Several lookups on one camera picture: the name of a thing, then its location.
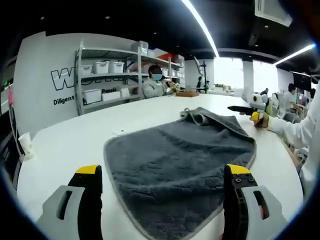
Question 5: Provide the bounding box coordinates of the grey towel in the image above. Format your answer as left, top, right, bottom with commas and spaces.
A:
103, 106, 258, 240

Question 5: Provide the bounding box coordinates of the person's right hand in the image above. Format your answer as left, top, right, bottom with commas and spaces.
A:
249, 115, 272, 130

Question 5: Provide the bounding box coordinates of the monitor on black stand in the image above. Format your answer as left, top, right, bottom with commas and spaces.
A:
193, 55, 210, 95

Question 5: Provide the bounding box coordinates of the wooden tray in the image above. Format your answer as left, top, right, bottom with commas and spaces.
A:
175, 90, 200, 98

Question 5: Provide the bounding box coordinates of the white paper cup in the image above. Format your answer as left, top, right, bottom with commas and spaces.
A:
17, 132, 35, 161

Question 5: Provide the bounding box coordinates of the ceiling light strip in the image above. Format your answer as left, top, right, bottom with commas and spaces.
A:
180, 0, 221, 57

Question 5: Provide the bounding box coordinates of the dark grey cabinet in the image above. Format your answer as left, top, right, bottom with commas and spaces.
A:
0, 119, 25, 181

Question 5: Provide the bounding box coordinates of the ceiling air conditioner unit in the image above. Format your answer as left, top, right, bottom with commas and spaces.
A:
254, 0, 294, 27

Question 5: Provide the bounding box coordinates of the group of white storage bins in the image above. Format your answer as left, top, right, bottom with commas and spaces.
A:
80, 40, 185, 105

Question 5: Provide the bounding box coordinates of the grey metal shelf rack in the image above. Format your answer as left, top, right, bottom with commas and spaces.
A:
74, 39, 186, 117

